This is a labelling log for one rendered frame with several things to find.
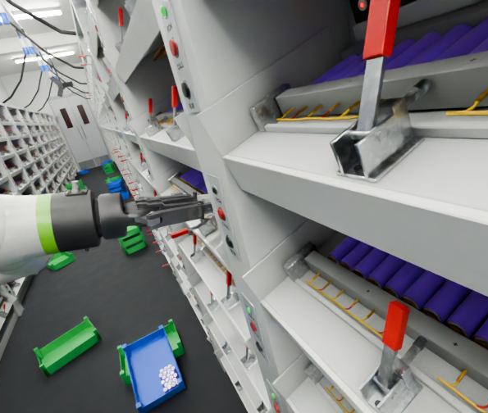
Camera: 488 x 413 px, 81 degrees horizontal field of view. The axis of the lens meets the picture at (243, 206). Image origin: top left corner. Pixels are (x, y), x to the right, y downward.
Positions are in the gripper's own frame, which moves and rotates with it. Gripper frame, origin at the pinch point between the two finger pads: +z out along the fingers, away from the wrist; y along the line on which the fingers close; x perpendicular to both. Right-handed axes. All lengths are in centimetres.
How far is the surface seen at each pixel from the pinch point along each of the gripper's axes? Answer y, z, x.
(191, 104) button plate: -15.8, -8.2, -16.8
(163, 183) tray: 49.2, -2.2, 5.6
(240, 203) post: -20.5, -4.2, -5.6
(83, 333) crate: 128, -47, 111
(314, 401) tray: -24.1, 6.0, 25.9
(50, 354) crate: 122, -65, 116
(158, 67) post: 50, 0, -31
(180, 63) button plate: -15.9, -9.2, -21.0
